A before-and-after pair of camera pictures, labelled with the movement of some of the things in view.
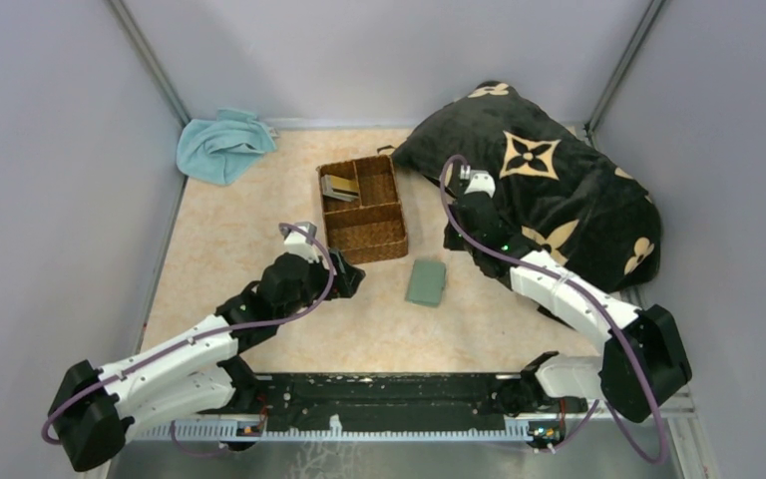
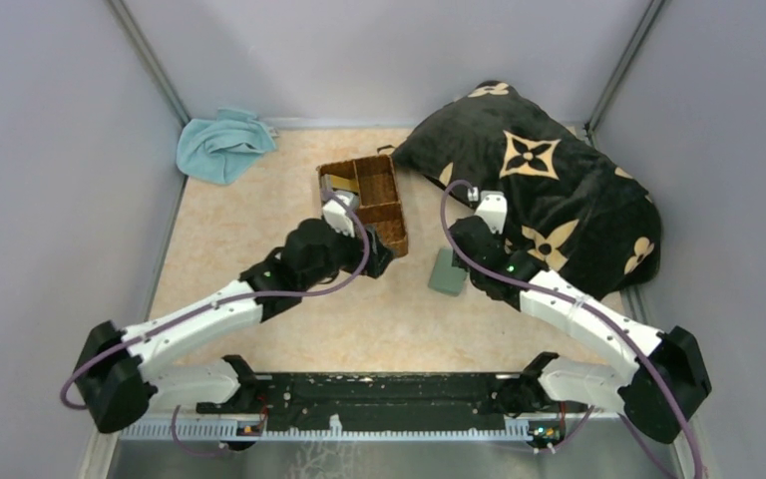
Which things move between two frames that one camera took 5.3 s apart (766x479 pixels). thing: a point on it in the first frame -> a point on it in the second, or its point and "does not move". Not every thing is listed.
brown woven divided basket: (370, 228) does not move
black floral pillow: (568, 199) does not move
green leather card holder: (426, 283) -> (445, 276)
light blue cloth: (220, 151) does not move
